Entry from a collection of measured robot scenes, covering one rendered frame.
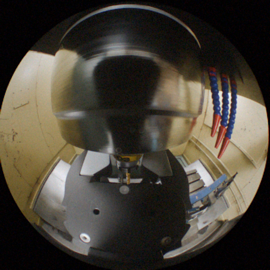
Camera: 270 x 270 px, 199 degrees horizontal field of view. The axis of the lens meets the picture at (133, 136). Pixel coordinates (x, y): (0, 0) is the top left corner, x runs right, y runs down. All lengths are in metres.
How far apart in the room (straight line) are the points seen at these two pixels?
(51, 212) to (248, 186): 1.86
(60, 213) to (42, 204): 0.24
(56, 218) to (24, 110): 1.07
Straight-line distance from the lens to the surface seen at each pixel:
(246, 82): 0.23
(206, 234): 1.24
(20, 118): 1.03
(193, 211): 0.32
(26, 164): 1.07
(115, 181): 0.72
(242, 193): 1.12
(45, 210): 1.16
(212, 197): 0.49
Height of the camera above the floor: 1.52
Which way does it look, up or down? 28 degrees down
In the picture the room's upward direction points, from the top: 2 degrees clockwise
